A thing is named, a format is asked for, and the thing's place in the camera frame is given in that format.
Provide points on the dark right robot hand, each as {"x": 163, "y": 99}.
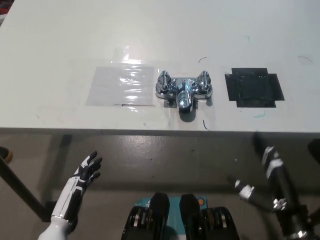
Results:
{"x": 277, "y": 172}

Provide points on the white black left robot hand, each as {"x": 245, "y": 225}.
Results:
{"x": 75, "y": 185}

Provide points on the black teal robot torso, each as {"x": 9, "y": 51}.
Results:
{"x": 160, "y": 220}

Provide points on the chrome faucet body with spout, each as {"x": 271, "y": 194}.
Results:
{"x": 184, "y": 96}

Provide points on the grey table leg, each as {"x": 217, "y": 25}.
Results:
{"x": 56, "y": 170}

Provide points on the black shoe with tan sole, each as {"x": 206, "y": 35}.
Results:
{"x": 5, "y": 153}

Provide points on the black tape square patch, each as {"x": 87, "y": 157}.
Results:
{"x": 252, "y": 87}

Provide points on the grey taped plastic sheet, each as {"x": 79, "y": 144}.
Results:
{"x": 112, "y": 87}

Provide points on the black diagonal frame bar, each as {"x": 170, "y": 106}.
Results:
{"x": 22, "y": 187}

